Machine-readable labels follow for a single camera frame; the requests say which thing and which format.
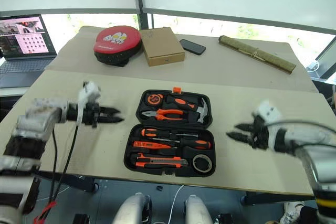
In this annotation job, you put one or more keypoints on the orange black tape measure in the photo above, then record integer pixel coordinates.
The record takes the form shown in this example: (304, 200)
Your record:
(155, 99)

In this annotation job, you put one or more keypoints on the black electrical tape roll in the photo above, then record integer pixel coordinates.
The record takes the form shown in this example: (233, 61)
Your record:
(195, 169)

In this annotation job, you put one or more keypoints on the orange black utility knife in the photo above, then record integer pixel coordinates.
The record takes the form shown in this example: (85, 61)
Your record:
(157, 161)

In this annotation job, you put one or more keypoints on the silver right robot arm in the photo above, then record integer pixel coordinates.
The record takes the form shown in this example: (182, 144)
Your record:
(312, 155)

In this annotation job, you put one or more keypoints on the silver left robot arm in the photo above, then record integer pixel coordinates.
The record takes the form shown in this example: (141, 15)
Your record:
(29, 134)

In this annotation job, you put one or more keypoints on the dark table frame bar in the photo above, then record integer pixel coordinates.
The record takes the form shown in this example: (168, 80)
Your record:
(275, 198)
(76, 182)

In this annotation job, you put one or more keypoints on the silver rounded robot knee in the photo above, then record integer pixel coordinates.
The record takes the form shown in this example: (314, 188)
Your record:
(198, 211)
(131, 209)

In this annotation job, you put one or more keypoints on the white shoe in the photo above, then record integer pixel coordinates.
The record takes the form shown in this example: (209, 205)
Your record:
(290, 211)

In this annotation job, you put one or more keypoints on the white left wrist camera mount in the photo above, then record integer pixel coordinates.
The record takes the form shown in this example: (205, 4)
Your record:
(90, 90)

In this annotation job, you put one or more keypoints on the open laptop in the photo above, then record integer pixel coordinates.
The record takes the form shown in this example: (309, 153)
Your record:
(23, 51)

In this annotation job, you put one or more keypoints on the orange voltage tester pen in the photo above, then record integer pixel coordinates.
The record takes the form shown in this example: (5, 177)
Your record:
(147, 144)

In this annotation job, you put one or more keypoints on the red round boxing pad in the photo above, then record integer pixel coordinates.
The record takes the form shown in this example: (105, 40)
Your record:
(115, 43)

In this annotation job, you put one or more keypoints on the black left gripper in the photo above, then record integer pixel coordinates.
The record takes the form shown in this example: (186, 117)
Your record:
(92, 115)

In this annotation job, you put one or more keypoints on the black smartphone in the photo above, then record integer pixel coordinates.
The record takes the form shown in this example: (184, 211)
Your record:
(192, 47)

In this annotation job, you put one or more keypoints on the white charger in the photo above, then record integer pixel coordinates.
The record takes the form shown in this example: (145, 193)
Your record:
(313, 66)

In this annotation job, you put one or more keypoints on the dark window frame post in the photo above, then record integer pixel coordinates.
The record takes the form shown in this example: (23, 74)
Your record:
(144, 20)

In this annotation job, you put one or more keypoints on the small black floor object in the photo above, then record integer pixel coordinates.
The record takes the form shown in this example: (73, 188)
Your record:
(159, 188)

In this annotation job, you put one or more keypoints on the black tool case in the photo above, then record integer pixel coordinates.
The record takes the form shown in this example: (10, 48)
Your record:
(170, 134)

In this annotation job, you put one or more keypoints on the rolled bamboo mat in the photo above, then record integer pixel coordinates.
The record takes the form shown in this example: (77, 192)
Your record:
(257, 54)

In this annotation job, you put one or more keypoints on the brown cardboard box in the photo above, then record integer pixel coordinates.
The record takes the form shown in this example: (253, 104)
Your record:
(161, 45)

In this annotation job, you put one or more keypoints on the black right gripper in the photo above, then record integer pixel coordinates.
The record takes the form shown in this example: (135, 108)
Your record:
(259, 134)

